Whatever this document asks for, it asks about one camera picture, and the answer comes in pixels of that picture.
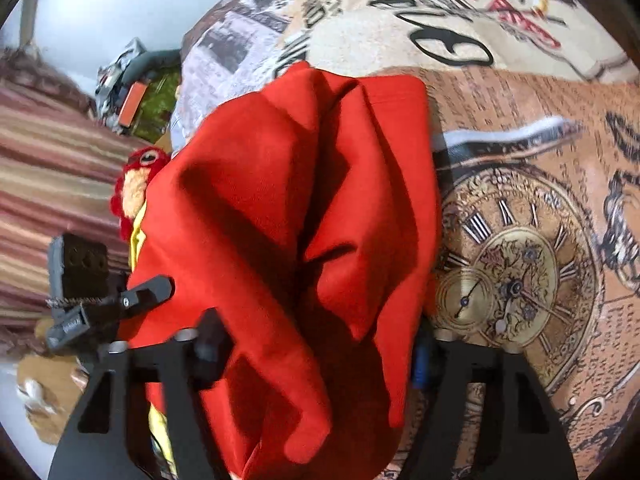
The flat brown cardboard piece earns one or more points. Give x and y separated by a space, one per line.
55 405

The red plush toy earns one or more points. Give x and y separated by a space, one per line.
120 210

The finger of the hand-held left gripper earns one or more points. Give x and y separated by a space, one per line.
150 292

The grey neck pillow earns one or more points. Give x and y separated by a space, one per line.
150 62

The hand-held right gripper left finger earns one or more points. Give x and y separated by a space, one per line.
212 345

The red zip jacket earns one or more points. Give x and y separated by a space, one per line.
280 185

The orange box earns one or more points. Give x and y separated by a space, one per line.
134 102

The newspaper print blanket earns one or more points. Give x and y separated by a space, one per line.
525 110

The pile of silver plastic bags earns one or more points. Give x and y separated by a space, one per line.
112 75

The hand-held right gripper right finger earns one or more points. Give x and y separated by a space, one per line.
421 365

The striped curtain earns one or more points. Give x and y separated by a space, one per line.
50 160

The green patterned bag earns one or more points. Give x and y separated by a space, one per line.
160 105

